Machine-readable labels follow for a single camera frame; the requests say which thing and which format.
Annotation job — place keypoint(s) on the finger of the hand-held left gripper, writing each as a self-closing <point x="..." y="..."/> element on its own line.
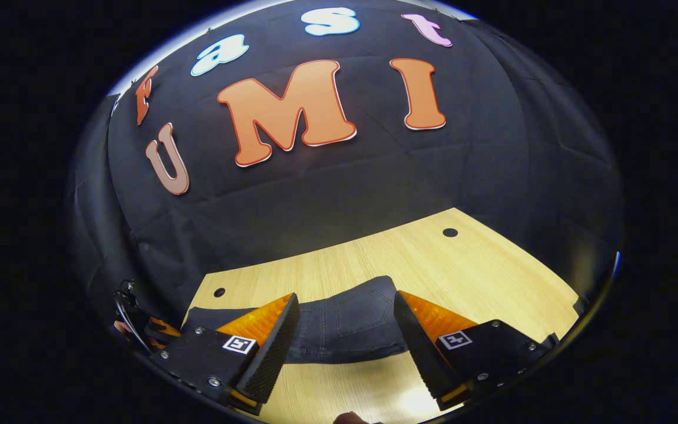
<point x="165" y="327"/>

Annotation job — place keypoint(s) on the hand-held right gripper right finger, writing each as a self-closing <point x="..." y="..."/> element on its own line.
<point x="421" y="353"/>

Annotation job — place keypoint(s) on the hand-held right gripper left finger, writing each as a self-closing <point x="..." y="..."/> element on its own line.
<point x="271" y="359"/>

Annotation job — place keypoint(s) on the dark grey jeans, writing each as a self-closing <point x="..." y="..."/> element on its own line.
<point x="345" y="324"/>

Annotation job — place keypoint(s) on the black backdrop cloth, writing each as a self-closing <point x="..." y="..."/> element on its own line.
<point x="374" y="188"/>

